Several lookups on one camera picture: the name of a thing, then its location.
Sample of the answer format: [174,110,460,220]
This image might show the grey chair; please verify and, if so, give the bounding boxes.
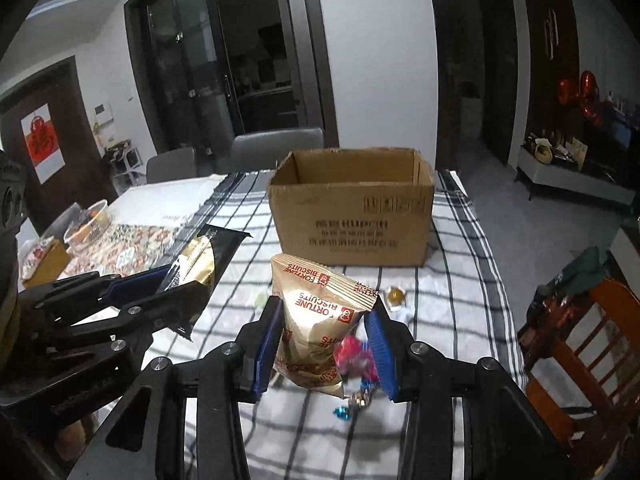
[145,148,198,184]
[229,127,324,171]

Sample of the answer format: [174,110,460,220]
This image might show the brown cardboard box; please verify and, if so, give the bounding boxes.
[268,148,435,268]

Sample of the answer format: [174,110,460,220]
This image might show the patterned table runner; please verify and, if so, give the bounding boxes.
[61,223,179,278]

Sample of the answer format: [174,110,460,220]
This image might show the pink snack packet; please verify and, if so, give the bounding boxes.
[334,335,378,382]

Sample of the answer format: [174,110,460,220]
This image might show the green cloth on chair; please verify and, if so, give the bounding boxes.
[549,246,608,297]

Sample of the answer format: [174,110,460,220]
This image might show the blue foil candy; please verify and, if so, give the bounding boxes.
[333,390,373,420]

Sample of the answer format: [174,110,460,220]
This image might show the red fu poster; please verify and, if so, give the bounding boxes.
[21,104,65,184]

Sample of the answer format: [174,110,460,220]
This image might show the white tv bench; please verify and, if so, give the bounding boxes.
[516,148,636,207]

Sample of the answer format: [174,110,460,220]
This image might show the glass fruit bowl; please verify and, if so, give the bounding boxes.
[63,200,112,255]

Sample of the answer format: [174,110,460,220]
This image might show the grey chair far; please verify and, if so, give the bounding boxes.
[145,148,198,184]

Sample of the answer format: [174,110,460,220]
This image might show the red wooden chair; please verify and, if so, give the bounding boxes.
[518,278,639,479]

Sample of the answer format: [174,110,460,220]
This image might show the gold fortune biscuits bag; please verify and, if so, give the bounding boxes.
[271,254,378,399]

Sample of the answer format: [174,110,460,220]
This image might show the red foil balloons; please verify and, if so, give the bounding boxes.
[558,70,603,127]

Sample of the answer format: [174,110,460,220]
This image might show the grey chair near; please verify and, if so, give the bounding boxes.
[229,127,324,171]

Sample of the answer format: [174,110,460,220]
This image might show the black gold snack packet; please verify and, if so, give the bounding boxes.
[156,224,253,340]

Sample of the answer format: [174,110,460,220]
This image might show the white table mat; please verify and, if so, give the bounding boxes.
[74,173,229,326]

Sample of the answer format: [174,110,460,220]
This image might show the glass sliding door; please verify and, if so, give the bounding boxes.
[124,0,340,162]

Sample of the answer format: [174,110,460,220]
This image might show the white shoe rack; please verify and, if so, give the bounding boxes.
[102,140,146,195]

